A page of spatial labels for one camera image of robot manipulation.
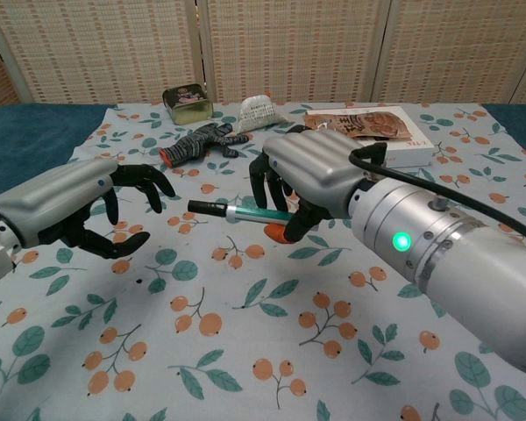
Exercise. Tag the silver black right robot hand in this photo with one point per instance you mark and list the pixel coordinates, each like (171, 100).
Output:
(315, 171)

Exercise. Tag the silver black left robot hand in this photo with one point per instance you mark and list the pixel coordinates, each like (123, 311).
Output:
(52, 193)

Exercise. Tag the green and white marker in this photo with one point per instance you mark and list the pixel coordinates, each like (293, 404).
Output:
(254, 215)

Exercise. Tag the teal velvet table cover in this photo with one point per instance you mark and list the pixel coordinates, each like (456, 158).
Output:
(26, 136)

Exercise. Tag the brown spouted snack pouch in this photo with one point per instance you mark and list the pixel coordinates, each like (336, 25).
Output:
(359, 124)

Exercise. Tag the white printed plastic packet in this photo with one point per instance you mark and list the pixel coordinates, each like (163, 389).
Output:
(255, 113)

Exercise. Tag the white cardboard box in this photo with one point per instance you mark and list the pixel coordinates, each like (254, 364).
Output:
(410, 153)

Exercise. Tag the grey striped knit glove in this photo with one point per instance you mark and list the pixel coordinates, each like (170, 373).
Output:
(197, 142)

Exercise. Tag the woven bamboo folding screen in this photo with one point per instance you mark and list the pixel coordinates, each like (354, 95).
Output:
(263, 50)

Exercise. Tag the dark metal tin box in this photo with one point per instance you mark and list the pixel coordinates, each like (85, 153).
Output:
(187, 103)

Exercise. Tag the floral fruit print tablecloth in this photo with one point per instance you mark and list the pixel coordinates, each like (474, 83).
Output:
(228, 316)

